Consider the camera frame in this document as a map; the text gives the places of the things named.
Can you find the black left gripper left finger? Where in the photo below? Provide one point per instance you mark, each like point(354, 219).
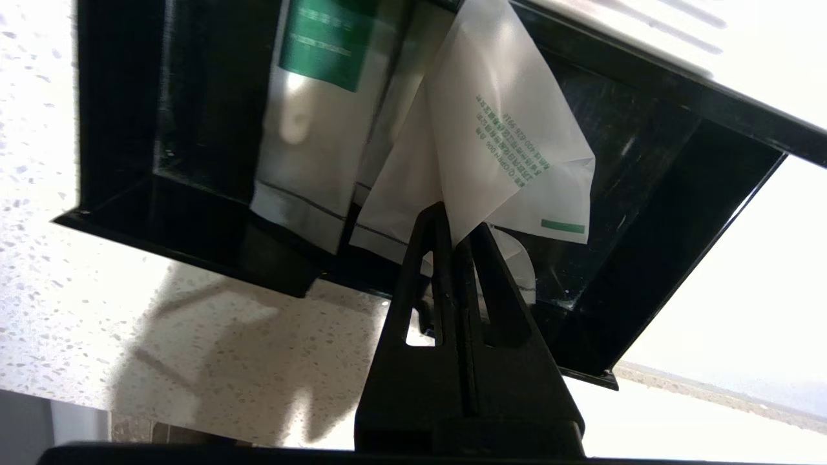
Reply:
point(400, 381)

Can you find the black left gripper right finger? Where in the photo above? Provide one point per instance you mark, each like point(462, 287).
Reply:
point(517, 381)

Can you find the small white packet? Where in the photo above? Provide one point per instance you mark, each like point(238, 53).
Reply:
point(504, 116)

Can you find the long toothbrush packet green label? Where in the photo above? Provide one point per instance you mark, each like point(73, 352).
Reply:
point(316, 129)

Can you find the black box drawer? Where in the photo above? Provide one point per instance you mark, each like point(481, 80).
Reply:
point(194, 161)

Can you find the white packet in drawer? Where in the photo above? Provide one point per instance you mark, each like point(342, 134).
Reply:
point(517, 265)

